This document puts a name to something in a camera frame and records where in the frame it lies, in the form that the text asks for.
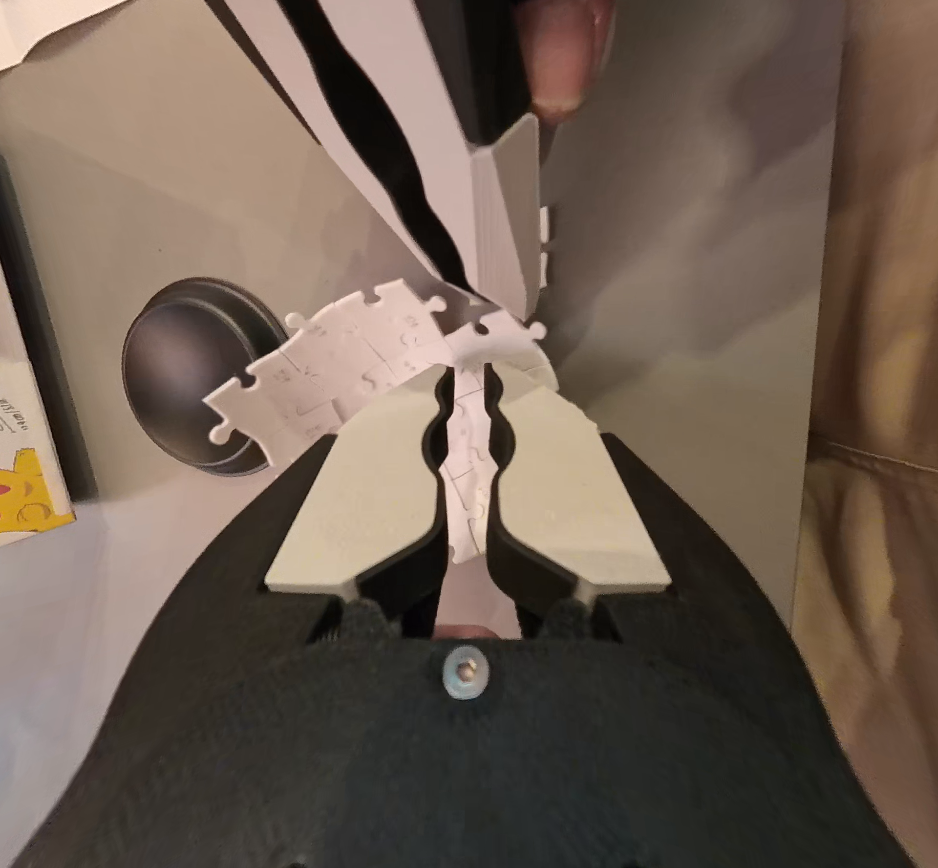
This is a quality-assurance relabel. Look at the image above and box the puzzle box with yellow figure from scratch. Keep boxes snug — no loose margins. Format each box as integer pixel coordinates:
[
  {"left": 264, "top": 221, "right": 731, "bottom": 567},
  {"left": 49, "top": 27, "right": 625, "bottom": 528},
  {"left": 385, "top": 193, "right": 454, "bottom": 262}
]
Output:
[{"left": 0, "top": 157, "right": 100, "bottom": 546}]

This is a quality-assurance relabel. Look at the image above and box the beige jacket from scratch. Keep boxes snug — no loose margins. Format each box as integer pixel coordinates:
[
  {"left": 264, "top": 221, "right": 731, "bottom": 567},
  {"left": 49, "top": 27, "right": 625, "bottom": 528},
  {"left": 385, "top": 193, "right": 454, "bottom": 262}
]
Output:
[{"left": 791, "top": 0, "right": 938, "bottom": 868}]

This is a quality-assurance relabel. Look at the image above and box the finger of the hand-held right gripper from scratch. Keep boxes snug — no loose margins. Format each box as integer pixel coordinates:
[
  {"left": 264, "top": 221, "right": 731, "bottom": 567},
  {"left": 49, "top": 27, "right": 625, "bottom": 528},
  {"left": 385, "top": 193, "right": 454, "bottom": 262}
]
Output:
[
  {"left": 282, "top": 0, "right": 547, "bottom": 321},
  {"left": 196, "top": 0, "right": 481, "bottom": 297}
]

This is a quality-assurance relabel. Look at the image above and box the partly built white puzzle ball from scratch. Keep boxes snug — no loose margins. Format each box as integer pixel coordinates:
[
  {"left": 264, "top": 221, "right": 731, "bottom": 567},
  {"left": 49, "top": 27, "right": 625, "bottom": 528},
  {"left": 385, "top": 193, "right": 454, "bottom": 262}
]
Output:
[{"left": 204, "top": 280, "right": 492, "bottom": 568}]

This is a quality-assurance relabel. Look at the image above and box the person's right hand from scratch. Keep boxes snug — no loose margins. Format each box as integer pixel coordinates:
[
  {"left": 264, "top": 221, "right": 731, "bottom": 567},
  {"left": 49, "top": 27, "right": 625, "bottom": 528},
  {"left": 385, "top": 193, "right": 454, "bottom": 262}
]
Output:
[{"left": 512, "top": 0, "right": 622, "bottom": 125}]

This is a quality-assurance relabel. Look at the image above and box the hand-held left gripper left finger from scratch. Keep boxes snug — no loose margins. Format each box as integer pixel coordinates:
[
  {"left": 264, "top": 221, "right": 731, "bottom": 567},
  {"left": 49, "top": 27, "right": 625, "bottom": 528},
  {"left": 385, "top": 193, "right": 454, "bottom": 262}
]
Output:
[{"left": 264, "top": 368, "right": 455, "bottom": 603}]

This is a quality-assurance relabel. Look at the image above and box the single white puzzle piece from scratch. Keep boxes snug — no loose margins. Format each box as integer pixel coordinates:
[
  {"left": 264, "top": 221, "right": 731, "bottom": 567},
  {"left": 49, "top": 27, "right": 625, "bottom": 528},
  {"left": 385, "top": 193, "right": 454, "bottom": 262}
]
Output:
[{"left": 446, "top": 307, "right": 551, "bottom": 374}]

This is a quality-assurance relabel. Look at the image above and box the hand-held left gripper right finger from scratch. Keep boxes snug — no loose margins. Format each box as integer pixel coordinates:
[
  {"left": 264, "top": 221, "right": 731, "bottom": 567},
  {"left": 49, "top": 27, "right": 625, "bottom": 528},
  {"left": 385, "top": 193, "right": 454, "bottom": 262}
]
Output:
[{"left": 482, "top": 361, "right": 673, "bottom": 607}]

